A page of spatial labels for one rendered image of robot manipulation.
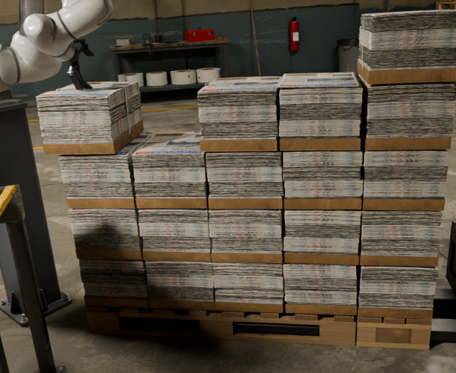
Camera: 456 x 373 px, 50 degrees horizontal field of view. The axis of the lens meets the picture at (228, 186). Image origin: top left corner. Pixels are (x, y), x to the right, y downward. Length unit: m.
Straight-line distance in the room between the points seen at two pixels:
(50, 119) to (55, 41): 0.37
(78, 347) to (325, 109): 1.43
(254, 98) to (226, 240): 0.58
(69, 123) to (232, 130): 0.62
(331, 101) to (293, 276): 0.71
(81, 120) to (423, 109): 1.22
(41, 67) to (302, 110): 1.17
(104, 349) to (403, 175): 1.41
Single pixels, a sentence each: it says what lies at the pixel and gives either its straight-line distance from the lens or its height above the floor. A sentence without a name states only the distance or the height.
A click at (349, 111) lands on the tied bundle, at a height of 0.98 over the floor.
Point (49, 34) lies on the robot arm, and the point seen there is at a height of 1.28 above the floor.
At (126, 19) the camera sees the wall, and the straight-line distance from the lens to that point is 8.52.
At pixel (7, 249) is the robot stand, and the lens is 2.46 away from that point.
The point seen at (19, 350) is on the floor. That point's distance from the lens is 2.40.
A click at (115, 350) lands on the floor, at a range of 2.25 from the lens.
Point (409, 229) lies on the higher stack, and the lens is 1.95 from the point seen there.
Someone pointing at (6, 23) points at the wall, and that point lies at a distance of 8.70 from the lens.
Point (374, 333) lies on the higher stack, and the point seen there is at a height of 0.07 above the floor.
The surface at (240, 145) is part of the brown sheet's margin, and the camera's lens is 1.81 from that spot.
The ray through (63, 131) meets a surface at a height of 0.93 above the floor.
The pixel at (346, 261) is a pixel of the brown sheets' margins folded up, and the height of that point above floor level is 0.39.
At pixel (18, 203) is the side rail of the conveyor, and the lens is 1.82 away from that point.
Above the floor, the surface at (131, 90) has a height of 1.03.
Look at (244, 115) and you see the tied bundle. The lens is 1.79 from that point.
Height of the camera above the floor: 1.33
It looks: 20 degrees down
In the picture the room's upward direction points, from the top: 3 degrees counter-clockwise
